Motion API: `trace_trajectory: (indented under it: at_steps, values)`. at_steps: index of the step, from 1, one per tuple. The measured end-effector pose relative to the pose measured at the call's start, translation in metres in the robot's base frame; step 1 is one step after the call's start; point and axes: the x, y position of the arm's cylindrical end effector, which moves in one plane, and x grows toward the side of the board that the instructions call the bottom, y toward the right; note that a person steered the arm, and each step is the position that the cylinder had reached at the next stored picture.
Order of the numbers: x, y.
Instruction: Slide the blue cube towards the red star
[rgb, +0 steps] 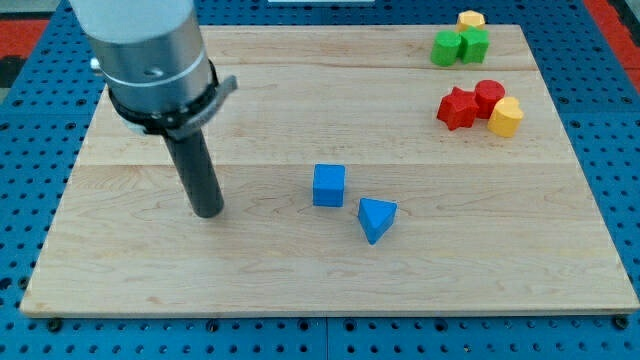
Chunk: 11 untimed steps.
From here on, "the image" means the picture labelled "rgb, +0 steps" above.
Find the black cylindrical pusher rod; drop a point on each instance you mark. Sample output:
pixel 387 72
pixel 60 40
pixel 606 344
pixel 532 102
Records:
pixel 196 172

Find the blue cube block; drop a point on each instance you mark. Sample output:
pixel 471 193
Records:
pixel 328 185

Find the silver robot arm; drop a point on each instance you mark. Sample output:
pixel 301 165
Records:
pixel 160 81

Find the red star block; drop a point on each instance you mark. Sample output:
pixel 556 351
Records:
pixel 458 109

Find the green star block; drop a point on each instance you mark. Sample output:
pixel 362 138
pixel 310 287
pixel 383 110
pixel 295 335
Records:
pixel 474 45

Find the wooden board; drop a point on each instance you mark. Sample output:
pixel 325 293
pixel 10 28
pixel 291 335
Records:
pixel 485 225

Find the blue triangle block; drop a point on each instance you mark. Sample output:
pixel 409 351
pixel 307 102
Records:
pixel 376 217

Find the green cylinder block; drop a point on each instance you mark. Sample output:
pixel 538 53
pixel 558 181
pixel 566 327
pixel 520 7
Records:
pixel 445 48

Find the red cylinder block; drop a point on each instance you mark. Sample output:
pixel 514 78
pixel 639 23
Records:
pixel 487 94

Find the yellow hexagon block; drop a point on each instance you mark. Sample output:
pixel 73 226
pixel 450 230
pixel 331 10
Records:
pixel 470 18

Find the yellow heart block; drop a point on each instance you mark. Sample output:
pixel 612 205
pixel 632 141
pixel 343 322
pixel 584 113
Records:
pixel 506 117

